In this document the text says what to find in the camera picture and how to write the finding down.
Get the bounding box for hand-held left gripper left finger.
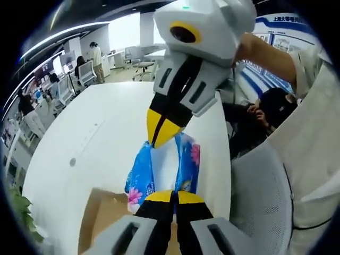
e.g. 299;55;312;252
84;190;175;255

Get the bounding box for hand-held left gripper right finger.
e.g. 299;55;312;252
174;190;256;255

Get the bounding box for brown cardboard shoe box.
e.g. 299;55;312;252
77;187;181;255

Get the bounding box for blue floral soft item packet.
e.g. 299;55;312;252
124;132;202;213

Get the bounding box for white office chair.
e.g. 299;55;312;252
132;58;157;81
56;76;77;104
78;60;97;88

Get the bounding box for grey mesh office chair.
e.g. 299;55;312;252
230;144;296;239

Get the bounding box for white table socket strip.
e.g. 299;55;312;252
69;119;107;168

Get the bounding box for linear ceiling light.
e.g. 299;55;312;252
21;22;111;59

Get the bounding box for person's beige shirt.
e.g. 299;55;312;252
270;46;339;231

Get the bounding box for blue white wall poster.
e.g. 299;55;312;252
244;14;322;90

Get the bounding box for dark wall display screen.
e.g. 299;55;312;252
34;63;54;86

